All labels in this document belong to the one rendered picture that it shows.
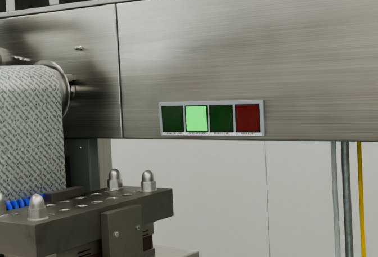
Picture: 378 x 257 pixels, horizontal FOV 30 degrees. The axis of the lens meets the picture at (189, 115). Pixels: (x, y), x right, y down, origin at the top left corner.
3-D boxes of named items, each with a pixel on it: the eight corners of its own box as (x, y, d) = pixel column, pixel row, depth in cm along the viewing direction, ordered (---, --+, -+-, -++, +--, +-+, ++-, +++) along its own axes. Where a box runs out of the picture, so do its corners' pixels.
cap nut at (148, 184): (136, 191, 152) (135, 170, 152) (147, 188, 155) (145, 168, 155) (149, 192, 150) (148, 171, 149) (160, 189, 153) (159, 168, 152)
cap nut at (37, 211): (22, 220, 126) (21, 194, 125) (38, 216, 129) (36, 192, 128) (37, 221, 124) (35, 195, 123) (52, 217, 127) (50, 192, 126)
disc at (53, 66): (21, 122, 163) (23, 58, 161) (23, 121, 164) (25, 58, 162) (67, 130, 155) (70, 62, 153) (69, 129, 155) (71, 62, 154)
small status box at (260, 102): (160, 135, 149) (158, 102, 149) (161, 135, 150) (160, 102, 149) (264, 136, 135) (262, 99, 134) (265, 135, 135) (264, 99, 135)
